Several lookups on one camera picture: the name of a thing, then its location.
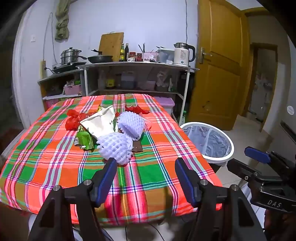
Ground white plastic bottle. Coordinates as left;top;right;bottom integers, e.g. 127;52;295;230
97;71;106;90

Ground metal door handle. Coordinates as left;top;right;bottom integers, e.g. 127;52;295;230
199;47;213;64

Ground grey plastic bin liner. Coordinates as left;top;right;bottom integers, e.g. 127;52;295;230
184;125;232;158

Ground pink utensil holder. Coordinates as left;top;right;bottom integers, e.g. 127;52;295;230
143;51;159;63

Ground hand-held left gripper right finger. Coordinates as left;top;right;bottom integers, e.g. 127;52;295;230
174;157;269;241

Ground low wooden shelf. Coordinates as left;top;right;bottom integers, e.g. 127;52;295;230
38;70;85;110

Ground yellow wooden door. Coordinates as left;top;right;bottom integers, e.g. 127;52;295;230
188;0;249;131

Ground white appliance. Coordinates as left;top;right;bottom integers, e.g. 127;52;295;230
251;70;272;121

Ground solid red foil wrapper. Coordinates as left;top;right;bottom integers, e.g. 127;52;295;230
125;105;151;114

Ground wooden cutting board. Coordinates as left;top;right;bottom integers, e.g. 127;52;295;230
99;32;125;61

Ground pink plastic basket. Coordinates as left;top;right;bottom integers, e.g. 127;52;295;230
63;84;82;96

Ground brown doorway frame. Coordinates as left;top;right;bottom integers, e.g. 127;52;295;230
242;43;278;132

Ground black induction cooker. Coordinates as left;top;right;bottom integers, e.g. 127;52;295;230
51;61;87;74

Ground crumpled plastic bags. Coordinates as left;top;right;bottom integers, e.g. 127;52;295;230
155;71;174;92

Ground crinkly translucent red wrapper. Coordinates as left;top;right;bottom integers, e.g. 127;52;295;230
65;109;87;131

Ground translucent oil jug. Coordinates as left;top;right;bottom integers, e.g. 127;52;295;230
121;71;136;89

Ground brown wrapper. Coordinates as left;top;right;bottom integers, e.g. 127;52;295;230
132;140;144;153

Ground purple lid storage box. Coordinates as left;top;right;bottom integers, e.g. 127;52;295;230
157;97;175;115

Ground clear plastic lidded container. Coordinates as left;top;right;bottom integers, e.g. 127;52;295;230
157;47;175;64

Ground green hanging cloth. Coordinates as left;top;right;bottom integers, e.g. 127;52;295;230
55;0;70;42

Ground black chopsticks bundle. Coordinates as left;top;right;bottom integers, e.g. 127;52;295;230
138;43;154;53

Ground white metal shelf unit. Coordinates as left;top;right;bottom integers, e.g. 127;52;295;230
76;61;199;126

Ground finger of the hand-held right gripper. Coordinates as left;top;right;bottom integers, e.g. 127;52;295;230
244;146;271;164
227;158;262;183

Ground white foam fruit net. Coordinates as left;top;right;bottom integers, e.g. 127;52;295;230
97;133;134;165
117;112;145;141

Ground white electric kettle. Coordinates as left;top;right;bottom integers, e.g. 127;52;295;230
173;42;196;66

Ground white round bin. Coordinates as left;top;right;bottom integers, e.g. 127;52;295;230
179;122;234;166

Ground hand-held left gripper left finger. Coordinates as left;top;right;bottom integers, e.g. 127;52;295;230
28;157;118;241

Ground thin wall cable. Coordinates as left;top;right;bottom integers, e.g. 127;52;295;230
43;13;55;62

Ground black frying pan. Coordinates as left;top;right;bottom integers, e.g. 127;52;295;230
87;49;114;64

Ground plaid cloth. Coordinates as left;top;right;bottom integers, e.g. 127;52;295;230
0;94;223;226

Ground pale printed food packet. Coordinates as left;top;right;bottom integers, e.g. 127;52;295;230
80;105;116;138

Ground steel steamer pot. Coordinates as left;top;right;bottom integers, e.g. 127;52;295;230
60;47;87;65

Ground yellow label oil bottle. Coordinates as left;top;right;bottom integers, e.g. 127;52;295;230
105;74;116;90

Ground green snack wrapper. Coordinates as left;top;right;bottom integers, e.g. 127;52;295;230
74;126;97;151

